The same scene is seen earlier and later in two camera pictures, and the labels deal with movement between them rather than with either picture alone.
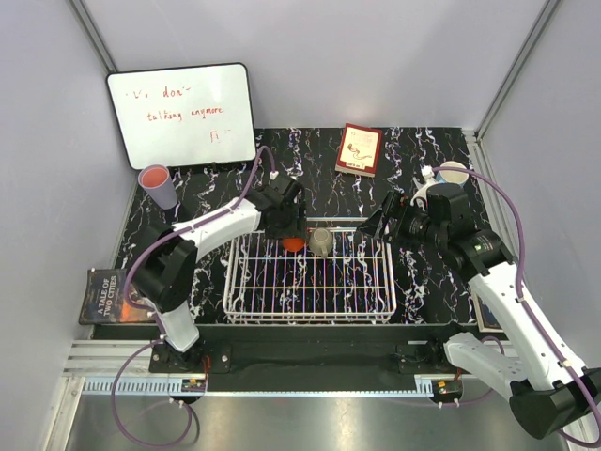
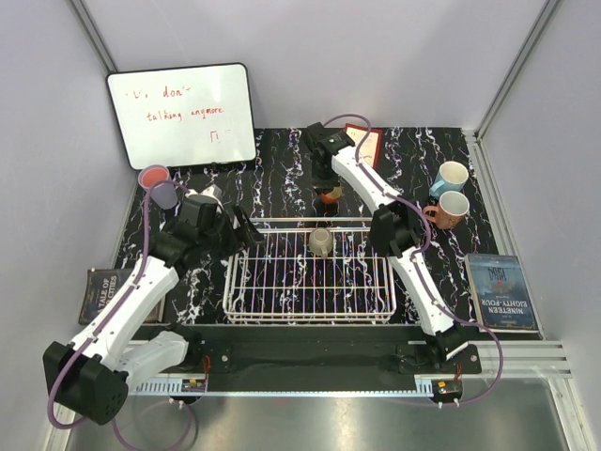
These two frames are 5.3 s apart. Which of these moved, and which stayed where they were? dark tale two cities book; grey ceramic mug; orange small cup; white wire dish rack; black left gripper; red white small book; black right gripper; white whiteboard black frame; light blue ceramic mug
Moved: black right gripper; orange small cup; black left gripper
Stayed: grey ceramic mug; white wire dish rack; white whiteboard black frame; light blue ceramic mug; red white small book; dark tale two cities book
